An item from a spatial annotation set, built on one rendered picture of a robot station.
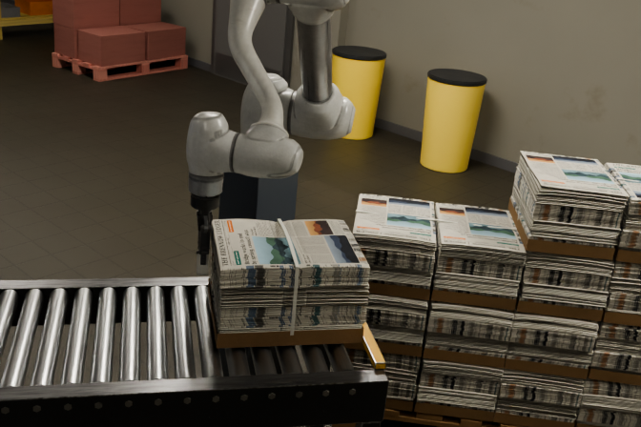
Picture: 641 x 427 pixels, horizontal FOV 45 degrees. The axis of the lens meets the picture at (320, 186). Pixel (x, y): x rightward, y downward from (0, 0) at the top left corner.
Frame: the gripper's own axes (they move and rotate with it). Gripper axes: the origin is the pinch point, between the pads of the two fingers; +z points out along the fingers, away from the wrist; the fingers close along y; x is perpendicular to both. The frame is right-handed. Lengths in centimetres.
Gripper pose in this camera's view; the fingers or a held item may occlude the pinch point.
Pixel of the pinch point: (202, 262)
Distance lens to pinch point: 211.5
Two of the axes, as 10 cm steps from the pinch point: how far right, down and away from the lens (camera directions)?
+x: -9.7, -0.1, -2.2
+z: -0.9, 9.3, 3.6
